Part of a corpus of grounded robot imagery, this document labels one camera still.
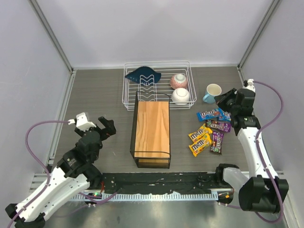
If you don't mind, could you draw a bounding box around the blue candy bag short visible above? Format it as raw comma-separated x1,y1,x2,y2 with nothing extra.
218,108,231,122

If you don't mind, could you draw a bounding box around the blue candy bag long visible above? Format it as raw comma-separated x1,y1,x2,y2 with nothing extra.
197,108,221,122

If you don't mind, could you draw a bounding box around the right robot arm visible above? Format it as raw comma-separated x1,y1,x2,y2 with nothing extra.
215,88,289,213

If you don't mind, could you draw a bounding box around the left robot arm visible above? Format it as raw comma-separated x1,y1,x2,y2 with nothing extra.
5,113,116,228

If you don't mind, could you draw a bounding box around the purple brown candy bag lower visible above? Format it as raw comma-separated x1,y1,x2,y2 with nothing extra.
210,131,224,155

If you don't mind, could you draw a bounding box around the yellow candy bag upper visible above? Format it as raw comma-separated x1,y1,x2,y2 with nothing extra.
188,123,213,143

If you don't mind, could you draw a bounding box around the yellow candy bag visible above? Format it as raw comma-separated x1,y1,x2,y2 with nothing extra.
189,133,212,157
188,123,213,143

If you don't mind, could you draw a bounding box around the yellow candy bag lower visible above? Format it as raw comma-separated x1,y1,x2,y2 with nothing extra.
189,133,212,157

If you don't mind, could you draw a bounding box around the light blue mug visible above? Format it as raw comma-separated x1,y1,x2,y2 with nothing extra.
202,84,222,104

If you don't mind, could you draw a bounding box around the white bowl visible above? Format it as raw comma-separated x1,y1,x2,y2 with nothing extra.
171,88,190,105

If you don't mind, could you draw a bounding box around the pink patterned bowl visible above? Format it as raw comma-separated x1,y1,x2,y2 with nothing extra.
170,74,188,89

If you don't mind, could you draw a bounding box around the dark blue leaf plate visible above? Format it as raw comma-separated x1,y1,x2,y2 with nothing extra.
125,66,162,86

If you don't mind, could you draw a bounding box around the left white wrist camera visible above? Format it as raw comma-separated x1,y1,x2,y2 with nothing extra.
67,112,96,132

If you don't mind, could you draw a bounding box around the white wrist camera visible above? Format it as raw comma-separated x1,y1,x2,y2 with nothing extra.
243,79,256,92
67,112,96,132

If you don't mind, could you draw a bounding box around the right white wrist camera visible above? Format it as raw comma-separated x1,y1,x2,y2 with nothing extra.
243,79,256,92

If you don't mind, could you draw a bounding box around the black wire wooden shelf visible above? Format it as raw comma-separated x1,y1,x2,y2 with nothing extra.
130,91,171,169

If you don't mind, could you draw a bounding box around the white wire dish rack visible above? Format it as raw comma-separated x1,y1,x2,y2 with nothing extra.
122,60,197,111

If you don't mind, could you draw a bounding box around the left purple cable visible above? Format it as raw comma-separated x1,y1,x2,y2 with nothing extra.
9,120,117,228

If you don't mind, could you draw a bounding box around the purple cable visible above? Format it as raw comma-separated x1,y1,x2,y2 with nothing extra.
218,80,285,223
9,120,117,228

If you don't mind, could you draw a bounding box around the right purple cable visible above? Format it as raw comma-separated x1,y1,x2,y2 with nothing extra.
218,80,285,223

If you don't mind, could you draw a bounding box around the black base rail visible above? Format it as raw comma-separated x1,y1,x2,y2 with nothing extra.
102,172,232,195

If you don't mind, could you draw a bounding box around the white cable duct strip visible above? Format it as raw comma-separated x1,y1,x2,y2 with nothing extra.
71,192,219,201

